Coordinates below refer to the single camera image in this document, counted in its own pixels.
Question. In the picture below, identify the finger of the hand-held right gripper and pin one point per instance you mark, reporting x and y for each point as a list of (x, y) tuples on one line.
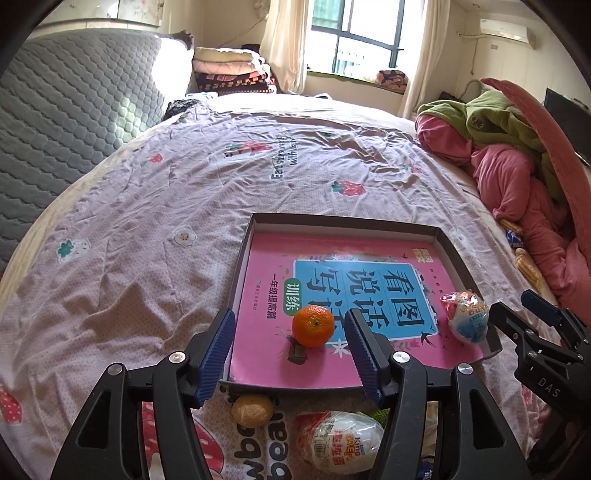
[(505, 321), (538, 302)]

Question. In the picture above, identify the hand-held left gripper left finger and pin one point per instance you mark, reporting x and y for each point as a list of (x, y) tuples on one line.
[(217, 355)]

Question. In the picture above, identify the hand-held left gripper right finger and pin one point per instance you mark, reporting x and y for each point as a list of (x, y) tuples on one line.
[(364, 355)]

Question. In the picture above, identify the egg-shaped candy with blue wrapper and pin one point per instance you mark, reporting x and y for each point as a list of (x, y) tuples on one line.
[(466, 321)]

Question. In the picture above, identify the small mandarin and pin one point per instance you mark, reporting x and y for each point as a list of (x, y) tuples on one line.
[(313, 325)]

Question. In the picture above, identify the egg-shaped candy with red wrapper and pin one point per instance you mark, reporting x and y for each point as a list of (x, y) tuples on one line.
[(344, 441)]

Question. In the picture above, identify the grey cardboard box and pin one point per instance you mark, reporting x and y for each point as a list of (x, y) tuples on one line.
[(341, 220)]

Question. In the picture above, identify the yellow snack packet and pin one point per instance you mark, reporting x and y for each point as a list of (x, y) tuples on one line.
[(529, 270), (511, 226)]

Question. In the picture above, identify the beige walnut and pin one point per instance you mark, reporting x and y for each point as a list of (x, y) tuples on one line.
[(251, 410)]

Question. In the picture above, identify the small brown wrapper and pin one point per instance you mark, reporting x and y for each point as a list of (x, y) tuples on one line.
[(298, 354)]

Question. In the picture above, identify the small blue packet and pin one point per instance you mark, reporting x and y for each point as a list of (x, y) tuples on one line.
[(513, 240)]

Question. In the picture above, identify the pink book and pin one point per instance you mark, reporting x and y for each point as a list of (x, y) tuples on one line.
[(268, 277)]

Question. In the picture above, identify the pink garment pile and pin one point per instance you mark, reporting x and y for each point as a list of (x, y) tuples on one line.
[(508, 175)]

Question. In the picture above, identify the printed strawberry bedsheet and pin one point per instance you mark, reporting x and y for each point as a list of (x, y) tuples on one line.
[(161, 207)]

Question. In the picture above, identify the red blanket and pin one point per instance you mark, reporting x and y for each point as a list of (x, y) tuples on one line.
[(535, 120)]

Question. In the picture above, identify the black television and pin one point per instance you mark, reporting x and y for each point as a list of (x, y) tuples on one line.
[(565, 120)]

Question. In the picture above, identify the green garment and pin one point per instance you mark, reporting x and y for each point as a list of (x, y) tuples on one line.
[(489, 115)]

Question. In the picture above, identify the dark lace cloth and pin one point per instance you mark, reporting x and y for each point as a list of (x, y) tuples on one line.
[(184, 105)]

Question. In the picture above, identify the patterned cushion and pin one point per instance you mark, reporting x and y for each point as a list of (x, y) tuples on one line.
[(392, 79)]

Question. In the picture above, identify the white air conditioner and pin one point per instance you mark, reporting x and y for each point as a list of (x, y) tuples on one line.
[(505, 32)]

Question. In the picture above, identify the dark patterned folded blanket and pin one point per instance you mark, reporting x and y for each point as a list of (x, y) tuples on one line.
[(235, 84)]

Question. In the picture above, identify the cream curtain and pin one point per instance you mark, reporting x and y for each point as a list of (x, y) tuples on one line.
[(422, 55), (286, 41)]

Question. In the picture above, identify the grey quilted headboard cover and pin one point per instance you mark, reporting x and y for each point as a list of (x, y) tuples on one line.
[(60, 115)]

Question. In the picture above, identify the pink folded blanket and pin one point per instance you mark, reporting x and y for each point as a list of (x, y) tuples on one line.
[(231, 68)]

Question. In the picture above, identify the white pillow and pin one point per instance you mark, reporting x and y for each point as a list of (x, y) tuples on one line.
[(175, 64)]

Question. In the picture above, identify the cream folded blanket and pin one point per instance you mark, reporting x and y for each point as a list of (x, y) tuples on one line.
[(226, 55)]

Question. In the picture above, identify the window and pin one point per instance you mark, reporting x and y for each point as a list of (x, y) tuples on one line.
[(364, 32)]

